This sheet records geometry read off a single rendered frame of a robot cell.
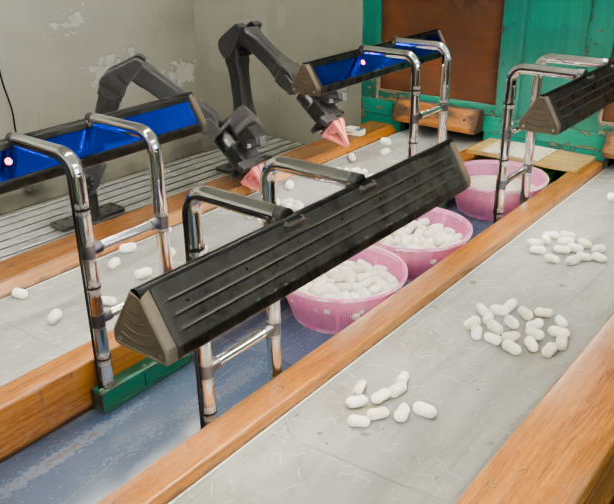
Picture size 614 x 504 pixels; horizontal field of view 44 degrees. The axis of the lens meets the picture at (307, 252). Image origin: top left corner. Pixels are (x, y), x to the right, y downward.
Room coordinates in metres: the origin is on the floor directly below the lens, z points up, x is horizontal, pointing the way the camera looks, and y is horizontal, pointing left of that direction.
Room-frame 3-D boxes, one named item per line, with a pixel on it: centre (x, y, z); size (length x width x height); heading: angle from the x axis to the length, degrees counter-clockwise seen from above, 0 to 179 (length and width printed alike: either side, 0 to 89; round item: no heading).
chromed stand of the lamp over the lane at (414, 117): (1.93, -0.25, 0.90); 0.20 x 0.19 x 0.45; 142
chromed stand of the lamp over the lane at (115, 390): (1.17, 0.35, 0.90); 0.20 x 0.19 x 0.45; 142
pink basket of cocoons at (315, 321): (1.38, -0.07, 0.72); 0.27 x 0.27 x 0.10
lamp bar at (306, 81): (1.98, -0.19, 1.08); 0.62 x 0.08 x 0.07; 142
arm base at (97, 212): (1.92, 0.59, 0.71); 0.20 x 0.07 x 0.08; 139
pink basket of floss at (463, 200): (1.94, -0.52, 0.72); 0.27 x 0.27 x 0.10
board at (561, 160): (2.11, -0.65, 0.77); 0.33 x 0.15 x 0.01; 52
